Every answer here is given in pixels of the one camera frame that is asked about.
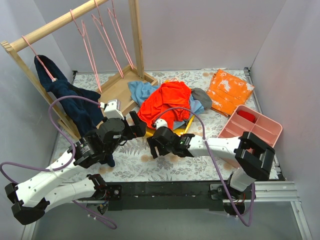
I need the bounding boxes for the pink compartment organizer box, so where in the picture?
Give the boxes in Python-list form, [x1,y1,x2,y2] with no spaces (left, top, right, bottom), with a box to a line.
[218,105,283,147]

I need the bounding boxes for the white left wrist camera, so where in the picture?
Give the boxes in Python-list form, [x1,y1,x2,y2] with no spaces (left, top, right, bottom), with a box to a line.
[103,99,124,120]

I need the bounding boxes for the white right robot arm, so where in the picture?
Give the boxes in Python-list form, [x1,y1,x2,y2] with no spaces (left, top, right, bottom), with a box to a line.
[147,126,275,199]

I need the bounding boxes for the yellow plastic tray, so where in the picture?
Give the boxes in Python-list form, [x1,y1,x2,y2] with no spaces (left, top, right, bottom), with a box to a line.
[144,114,196,138]

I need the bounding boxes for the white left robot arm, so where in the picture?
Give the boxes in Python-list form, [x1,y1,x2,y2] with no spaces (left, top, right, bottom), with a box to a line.
[5,111,147,225]

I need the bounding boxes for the grey garment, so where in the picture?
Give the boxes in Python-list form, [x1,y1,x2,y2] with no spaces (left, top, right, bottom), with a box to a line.
[191,88,213,109]

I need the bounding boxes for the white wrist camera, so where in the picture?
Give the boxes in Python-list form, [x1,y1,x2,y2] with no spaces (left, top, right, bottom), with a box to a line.
[154,118,168,130]
[103,99,124,120]

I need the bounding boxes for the red cloth in organizer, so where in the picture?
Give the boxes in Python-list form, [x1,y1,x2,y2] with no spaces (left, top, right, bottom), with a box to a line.
[237,110,256,123]

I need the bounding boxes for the pink hanger with navy garment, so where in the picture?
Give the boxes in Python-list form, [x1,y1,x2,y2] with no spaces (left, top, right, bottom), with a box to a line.
[21,35,57,82]

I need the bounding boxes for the orange mesh shorts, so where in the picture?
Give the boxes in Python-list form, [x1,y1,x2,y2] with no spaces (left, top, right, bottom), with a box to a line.
[137,81,191,129]

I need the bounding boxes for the wooden clothes rack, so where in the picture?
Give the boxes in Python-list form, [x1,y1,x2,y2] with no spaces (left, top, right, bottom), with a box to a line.
[0,0,159,141]

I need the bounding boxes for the orange worn folded cloth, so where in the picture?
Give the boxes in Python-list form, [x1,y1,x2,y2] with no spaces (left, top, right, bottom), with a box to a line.
[206,69,255,117]

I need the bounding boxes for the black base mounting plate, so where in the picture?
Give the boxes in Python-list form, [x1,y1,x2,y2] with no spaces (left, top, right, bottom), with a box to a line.
[86,181,258,216]

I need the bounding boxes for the light blue shorts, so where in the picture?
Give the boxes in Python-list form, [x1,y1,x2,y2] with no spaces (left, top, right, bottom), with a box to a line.
[128,81,205,130]

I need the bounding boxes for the navy blue garment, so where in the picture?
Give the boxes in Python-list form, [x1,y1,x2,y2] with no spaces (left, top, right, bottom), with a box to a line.
[34,54,116,168]

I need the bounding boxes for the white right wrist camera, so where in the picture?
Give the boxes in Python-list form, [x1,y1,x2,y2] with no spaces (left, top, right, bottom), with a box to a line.
[154,118,168,130]

